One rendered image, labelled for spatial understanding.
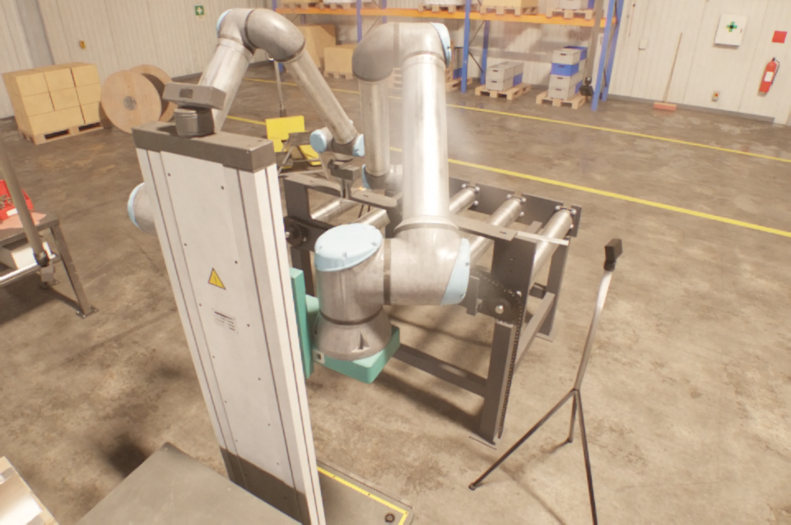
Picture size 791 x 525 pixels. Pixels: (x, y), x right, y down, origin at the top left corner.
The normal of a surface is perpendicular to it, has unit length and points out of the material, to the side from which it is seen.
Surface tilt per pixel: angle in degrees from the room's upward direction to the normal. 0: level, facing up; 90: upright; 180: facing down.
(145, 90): 90
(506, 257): 90
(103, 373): 0
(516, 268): 90
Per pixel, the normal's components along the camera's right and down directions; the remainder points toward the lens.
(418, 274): 0.00, -0.04
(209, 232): -0.47, 0.41
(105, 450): 0.00, -0.88
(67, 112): 0.79, 0.29
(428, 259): 0.00, -0.29
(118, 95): -0.07, 0.47
